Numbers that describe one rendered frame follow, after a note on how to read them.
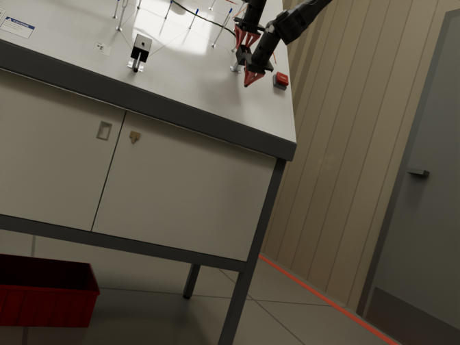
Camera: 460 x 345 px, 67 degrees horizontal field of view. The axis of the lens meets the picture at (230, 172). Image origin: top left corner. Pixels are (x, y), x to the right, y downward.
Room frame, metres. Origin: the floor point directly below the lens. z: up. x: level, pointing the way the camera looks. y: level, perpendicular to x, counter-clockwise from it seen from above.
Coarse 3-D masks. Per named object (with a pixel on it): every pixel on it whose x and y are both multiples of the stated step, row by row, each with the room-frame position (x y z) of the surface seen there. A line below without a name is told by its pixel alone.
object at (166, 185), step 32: (128, 128) 1.08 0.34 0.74; (160, 128) 1.11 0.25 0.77; (128, 160) 1.09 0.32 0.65; (160, 160) 1.12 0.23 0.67; (192, 160) 1.16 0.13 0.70; (224, 160) 1.20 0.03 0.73; (256, 160) 1.24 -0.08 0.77; (128, 192) 1.10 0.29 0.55; (160, 192) 1.13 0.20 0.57; (192, 192) 1.17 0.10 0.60; (224, 192) 1.21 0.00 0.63; (256, 192) 1.25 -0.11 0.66; (96, 224) 1.08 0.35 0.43; (128, 224) 1.11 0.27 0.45; (160, 224) 1.14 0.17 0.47; (192, 224) 1.18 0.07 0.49; (224, 224) 1.22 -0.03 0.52; (256, 224) 1.27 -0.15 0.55; (224, 256) 1.23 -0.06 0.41
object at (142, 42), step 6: (138, 36) 1.01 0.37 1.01; (144, 36) 1.03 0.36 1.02; (138, 42) 1.00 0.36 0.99; (144, 42) 1.01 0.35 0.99; (150, 42) 1.02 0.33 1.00; (138, 48) 0.99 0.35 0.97; (144, 48) 1.00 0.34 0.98; (150, 48) 1.01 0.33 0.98; (132, 54) 1.01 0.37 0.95; (138, 54) 1.01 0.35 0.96; (144, 54) 1.01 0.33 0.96; (138, 60) 0.99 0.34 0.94; (144, 60) 1.03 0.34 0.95; (132, 66) 1.07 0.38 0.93; (138, 66) 1.07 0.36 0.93
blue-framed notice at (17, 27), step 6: (6, 18) 0.96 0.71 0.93; (12, 18) 0.97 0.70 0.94; (6, 24) 0.95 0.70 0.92; (12, 24) 0.96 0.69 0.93; (18, 24) 0.97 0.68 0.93; (24, 24) 0.98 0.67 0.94; (6, 30) 0.94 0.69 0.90; (12, 30) 0.95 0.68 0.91; (18, 30) 0.96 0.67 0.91; (24, 30) 0.97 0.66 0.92; (30, 30) 0.97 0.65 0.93; (24, 36) 0.96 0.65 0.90
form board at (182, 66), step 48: (0, 0) 0.98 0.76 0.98; (48, 0) 1.06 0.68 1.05; (96, 0) 1.16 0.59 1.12; (144, 0) 1.27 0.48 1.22; (192, 0) 1.41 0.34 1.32; (240, 0) 1.58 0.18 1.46; (48, 48) 0.97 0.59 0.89; (192, 48) 1.26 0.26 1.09; (192, 96) 1.13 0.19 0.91; (240, 96) 1.24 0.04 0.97; (288, 96) 1.37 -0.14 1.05
